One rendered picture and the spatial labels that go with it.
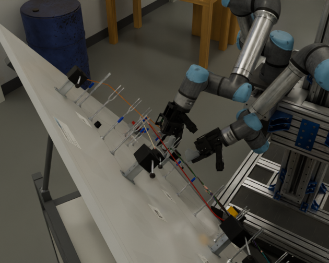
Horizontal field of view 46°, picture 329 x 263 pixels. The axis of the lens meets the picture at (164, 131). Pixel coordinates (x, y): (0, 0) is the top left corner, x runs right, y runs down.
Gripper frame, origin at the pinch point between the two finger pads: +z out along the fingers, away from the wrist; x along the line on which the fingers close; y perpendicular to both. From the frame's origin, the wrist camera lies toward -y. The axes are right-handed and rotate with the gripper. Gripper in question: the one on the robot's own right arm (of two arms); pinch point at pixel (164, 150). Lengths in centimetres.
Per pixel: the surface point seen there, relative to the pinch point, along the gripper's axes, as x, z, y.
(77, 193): -30, 48, 10
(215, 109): -149, 36, -170
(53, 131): 36, -22, 62
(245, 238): 56, -8, 9
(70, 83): 3, -20, 48
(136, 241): 65, -19, 55
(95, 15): -335, 25, -105
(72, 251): 14, 38, 29
